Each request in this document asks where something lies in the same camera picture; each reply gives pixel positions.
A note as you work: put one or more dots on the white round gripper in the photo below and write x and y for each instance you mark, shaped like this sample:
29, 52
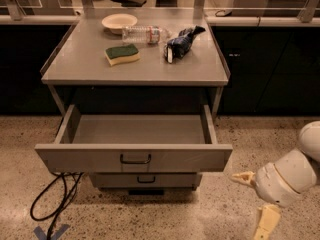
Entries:
269, 183

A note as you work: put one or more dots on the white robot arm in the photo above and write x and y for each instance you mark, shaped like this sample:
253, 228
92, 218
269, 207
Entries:
309, 145

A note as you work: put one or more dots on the grey lower drawer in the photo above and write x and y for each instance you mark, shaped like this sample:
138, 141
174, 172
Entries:
145, 180

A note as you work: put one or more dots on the grey open top drawer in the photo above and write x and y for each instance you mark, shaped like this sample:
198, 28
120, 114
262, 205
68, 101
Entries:
135, 144

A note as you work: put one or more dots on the blue black chip bag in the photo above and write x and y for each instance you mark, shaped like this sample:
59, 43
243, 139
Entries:
178, 47

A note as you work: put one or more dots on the clear plastic water bottle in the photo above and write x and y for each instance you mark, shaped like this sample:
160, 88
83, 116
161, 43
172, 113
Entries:
145, 34

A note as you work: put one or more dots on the green yellow sponge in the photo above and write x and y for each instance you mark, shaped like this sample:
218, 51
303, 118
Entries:
122, 54

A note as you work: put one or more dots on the grey metal cabinet table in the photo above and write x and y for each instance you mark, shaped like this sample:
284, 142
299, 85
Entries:
80, 75

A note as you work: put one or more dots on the white shallow bowl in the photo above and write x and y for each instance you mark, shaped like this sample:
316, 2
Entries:
116, 22

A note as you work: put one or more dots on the black office chair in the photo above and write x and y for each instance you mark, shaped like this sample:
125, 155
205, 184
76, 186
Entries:
130, 3

